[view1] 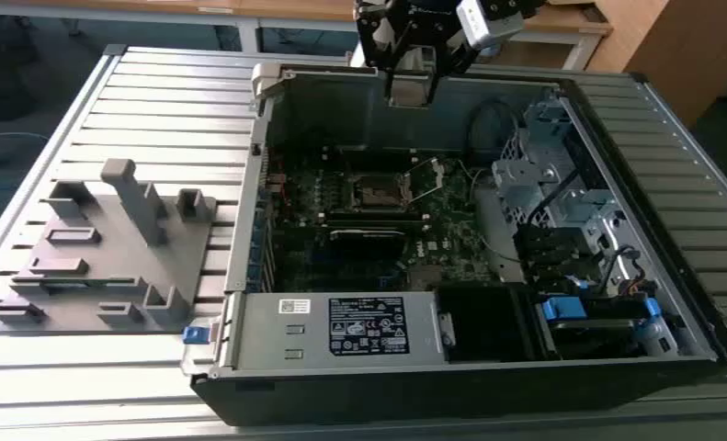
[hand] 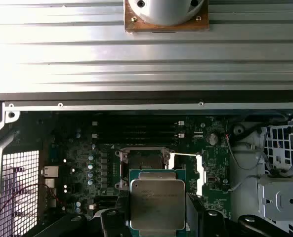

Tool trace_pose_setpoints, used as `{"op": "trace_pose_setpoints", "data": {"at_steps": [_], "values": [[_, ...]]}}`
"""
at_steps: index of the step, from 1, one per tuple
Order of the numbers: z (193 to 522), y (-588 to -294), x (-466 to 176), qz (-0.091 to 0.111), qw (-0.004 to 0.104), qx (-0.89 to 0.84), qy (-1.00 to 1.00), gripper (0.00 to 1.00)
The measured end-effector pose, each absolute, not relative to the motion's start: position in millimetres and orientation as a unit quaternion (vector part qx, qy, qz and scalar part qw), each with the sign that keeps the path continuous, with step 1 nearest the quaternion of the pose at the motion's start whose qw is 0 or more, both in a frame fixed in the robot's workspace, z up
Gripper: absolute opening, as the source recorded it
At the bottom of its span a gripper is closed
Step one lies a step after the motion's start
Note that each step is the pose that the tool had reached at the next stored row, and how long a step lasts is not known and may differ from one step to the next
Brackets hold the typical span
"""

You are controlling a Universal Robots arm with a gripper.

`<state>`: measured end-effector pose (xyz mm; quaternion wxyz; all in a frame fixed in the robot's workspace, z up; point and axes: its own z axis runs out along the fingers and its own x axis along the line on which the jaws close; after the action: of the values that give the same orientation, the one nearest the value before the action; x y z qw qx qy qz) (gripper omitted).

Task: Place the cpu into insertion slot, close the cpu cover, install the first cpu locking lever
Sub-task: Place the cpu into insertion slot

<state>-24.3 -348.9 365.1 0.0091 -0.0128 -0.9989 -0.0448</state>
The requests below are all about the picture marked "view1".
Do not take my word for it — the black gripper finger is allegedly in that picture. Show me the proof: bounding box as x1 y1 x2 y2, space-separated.
354 4 410 101
426 31 482 101

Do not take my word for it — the CPU socket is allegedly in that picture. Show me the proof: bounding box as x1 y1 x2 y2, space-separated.
344 170 417 213

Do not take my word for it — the black RAM slot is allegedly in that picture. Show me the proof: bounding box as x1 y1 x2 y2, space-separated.
325 214 429 221
325 209 424 217
326 224 430 232
325 220 425 227

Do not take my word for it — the silver drive cage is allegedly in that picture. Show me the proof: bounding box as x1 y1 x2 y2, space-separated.
489 98 631 286

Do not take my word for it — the wooden cabinet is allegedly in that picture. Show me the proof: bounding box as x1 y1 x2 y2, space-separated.
584 0 727 132

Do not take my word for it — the green motherboard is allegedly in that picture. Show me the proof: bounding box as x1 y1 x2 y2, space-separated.
262 145 526 294

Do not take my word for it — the black connector bundle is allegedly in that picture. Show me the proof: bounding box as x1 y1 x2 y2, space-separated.
512 223 591 295

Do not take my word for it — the chipset heatsink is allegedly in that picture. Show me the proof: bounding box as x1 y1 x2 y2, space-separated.
406 264 445 289

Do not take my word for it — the blue disk carrier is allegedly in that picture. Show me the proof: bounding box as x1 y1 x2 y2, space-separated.
537 295 664 333

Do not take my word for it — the black office chair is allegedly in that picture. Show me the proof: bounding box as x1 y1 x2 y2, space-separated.
0 13 39 124

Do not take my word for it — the grey parts rack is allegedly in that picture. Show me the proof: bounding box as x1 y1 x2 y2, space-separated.
0 158 220 334

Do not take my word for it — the grey power supply unit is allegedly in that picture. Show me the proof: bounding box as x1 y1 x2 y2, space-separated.
230 288 457 371

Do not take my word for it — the black hard disk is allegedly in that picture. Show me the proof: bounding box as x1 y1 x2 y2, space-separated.
549 319 640 360

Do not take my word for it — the green RAM stick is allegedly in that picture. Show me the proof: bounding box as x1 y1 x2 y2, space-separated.
37 278 111 292

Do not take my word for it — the black PC case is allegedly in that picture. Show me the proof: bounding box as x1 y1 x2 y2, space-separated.
177 62 727 428

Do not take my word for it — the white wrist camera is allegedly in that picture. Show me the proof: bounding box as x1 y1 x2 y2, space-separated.
456 0 524 49

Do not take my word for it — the wooden desk white frame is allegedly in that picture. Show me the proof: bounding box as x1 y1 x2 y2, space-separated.
0 0 260 54
238 0 613 71

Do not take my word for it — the black looped cable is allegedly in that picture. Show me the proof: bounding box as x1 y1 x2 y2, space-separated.
462 97 521 161

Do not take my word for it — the grey case handle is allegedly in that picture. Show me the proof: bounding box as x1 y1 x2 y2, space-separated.
249 62 285 101

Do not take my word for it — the thin grey wire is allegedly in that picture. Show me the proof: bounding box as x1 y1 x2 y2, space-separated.
464 165 522 267

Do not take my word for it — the thick black cable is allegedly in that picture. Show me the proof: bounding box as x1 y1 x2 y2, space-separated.
522 168 583 229

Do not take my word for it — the coloured wire bundle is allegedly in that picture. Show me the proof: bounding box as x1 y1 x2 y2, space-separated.
619 271 657 299

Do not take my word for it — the blue floor cable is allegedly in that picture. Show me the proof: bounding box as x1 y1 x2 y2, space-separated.
0 130 53 190

